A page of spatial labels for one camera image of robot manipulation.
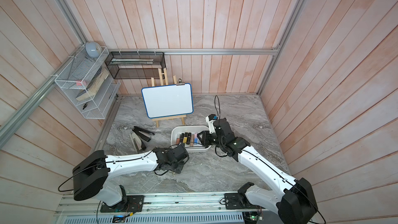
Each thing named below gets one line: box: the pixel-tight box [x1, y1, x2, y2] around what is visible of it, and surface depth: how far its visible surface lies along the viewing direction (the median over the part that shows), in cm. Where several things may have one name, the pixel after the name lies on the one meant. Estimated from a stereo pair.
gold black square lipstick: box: [182, 132, 189, 144], surface depth 97 cm
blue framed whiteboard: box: [140, 82, 194, 119], surface depth 92 cm
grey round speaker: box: [84, 41, 103, 59], surface depth 84 cm
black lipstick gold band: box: [186, 132, 192, 145], surface depth 96 cm
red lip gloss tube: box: [175, 133, 181, 145], surface depth 97 cm
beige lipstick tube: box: [189, 133, 195, 147], surface depth 95 cm
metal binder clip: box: [175, 77, 186, 86], surface depth 90 cm
